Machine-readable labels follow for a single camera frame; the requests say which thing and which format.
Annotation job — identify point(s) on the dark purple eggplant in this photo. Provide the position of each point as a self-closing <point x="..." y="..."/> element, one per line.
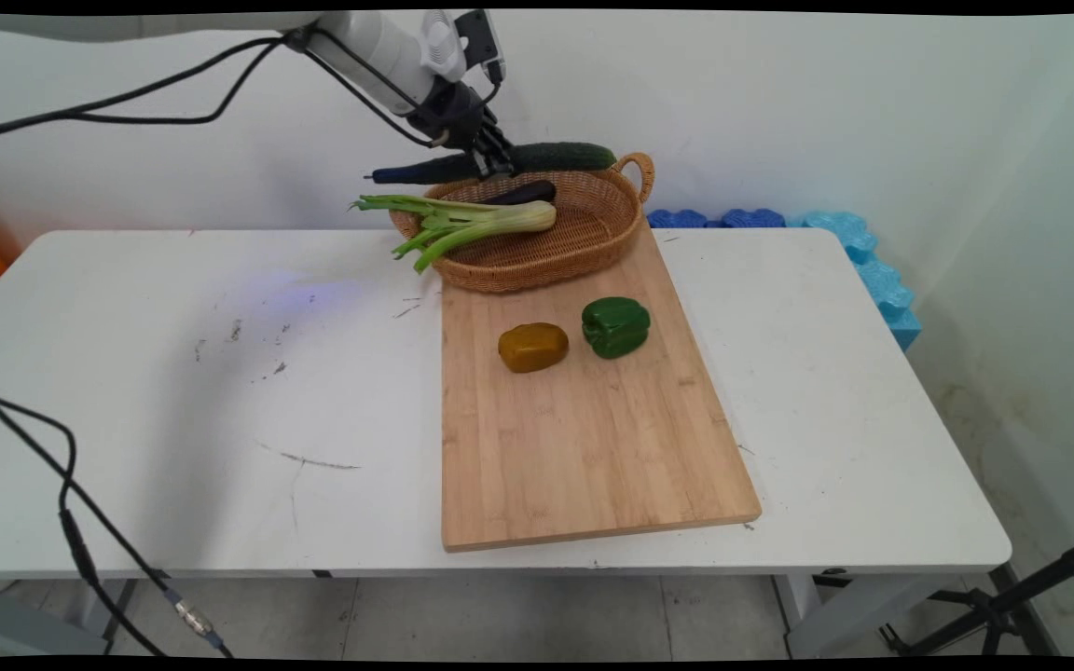
<point x="528" y="193"/>

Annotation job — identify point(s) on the green bell pepper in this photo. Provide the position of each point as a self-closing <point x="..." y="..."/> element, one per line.
<point x="615" y="327"/>

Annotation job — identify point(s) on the wooden cutting board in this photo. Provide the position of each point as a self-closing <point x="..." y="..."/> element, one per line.
<point x="593" y="438"/>

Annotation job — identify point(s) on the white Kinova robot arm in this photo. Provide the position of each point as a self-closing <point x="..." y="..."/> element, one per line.
<point x="369" y="47"/>

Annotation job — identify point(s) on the light blue foam mat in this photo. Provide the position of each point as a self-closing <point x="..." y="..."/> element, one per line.
<point x="882" y="280"/>

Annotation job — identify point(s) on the green celery stalk bunch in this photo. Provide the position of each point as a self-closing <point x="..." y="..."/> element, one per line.
<point x="490" y="222"/>

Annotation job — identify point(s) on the dark green cucumber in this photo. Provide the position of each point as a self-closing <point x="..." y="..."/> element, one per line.
<point x="565" y="156"/>

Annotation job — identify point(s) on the dark blue foam mat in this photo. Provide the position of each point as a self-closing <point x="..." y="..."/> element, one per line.
<point x="753" y="218"/>
<point x="679" y="219"/>

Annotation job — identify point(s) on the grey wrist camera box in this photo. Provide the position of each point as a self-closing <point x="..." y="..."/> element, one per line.
<point x="479" y="42"/>

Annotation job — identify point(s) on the yellow-brown potato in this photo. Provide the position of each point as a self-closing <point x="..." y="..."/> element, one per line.
<point x="533" y="347"/>

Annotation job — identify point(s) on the black tripod stand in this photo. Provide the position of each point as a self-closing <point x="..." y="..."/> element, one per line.
<point x="994" y="606"/>

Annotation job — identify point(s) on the white table leg frame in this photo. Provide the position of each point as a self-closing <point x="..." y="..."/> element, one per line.
<point x="835" y="620"/>

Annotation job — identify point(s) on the grey table leg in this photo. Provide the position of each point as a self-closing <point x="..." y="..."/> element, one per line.
<point x="113" y="610"/>

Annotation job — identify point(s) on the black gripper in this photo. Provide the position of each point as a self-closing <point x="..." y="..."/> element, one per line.
<point x="451" y="114"/>

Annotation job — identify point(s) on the woven wicker basket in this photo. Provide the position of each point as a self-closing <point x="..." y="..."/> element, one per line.
<point x="584" y="238"/>

